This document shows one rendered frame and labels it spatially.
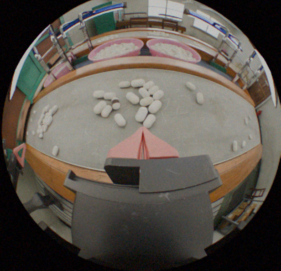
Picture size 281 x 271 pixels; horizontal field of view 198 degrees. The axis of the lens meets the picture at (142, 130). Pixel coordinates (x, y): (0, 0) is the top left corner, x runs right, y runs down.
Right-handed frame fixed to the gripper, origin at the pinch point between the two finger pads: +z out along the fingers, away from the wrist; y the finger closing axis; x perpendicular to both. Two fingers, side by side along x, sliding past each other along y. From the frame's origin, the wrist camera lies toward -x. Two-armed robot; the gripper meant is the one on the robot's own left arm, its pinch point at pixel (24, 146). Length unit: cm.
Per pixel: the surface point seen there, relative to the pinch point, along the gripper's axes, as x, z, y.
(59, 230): 153, -114, 116
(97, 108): -1.5, 16.9, -28.4
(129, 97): -2.9, 19.2, -35.9
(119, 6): -63, 43, -25
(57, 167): 9.2, 4.3, -15.3
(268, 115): -44, 60, -482
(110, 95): -3.6, 19.9, -30.9
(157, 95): -3.6, 19.9, -42.3
